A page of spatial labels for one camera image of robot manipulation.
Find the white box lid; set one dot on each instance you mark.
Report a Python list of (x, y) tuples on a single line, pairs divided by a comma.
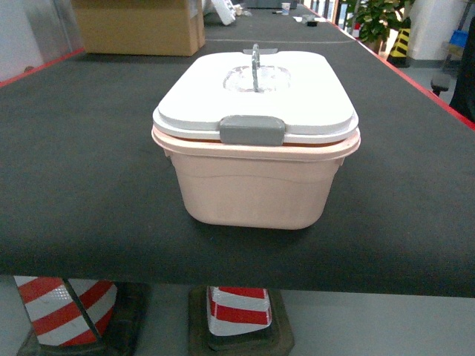
[(300, 88)]

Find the grey front latch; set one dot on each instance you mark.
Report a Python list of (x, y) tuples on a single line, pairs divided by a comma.
[(252, 130)]

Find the red white traffic cone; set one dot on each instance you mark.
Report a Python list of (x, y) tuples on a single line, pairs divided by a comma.
[(81, 317)]

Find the grey lid handle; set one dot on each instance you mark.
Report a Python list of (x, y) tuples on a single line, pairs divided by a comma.
[(255, 66)]

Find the black office chair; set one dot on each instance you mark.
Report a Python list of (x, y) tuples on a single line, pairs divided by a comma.
[(463, 96)]

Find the pink plastic storage box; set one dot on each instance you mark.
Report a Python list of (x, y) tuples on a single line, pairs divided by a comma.
[(282, 187)]

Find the cardboard box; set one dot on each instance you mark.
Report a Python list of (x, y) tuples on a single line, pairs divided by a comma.
[(152, 28)]

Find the blue bin far right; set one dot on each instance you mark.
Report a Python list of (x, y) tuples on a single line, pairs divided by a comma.
[(459, 38)]

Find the translucent rear latch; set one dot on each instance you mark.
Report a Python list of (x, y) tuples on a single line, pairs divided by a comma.
[(262, 51)]

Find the red metal frame table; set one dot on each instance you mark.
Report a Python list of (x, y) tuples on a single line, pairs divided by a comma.
[(86, 93)]

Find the potted green plant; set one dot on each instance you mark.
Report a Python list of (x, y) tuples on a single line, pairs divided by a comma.
[(376, 19)]

